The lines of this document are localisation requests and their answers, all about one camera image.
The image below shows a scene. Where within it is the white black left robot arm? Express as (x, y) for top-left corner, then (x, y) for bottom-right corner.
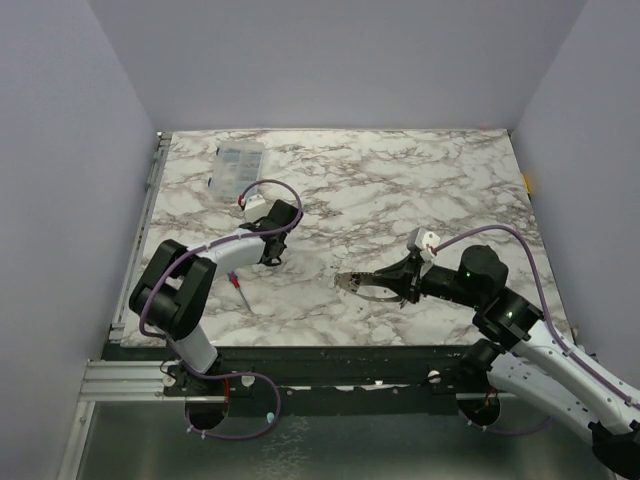
(129, 200), (303, 395)

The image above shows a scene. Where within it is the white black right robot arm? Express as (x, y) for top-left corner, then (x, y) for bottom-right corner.
(372, 246), (639, 479)

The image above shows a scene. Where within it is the clear plastic organizer box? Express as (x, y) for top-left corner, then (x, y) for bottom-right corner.
(207, 140), (266, 201)

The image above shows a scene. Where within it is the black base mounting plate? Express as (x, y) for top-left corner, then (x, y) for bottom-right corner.
(101, 344), (524, 423)

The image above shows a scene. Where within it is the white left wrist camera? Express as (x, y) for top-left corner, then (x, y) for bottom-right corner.
(243, 194), (269, 223)

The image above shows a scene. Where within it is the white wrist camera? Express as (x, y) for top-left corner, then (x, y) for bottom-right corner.
(406, 227), (441, 262)
(243, 194), (269, 223)

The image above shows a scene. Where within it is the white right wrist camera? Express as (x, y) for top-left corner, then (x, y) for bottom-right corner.
(406, 227), (441, 262)

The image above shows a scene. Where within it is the blue handled screwdriver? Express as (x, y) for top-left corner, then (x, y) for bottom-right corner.
(227, 271), (253, 313)

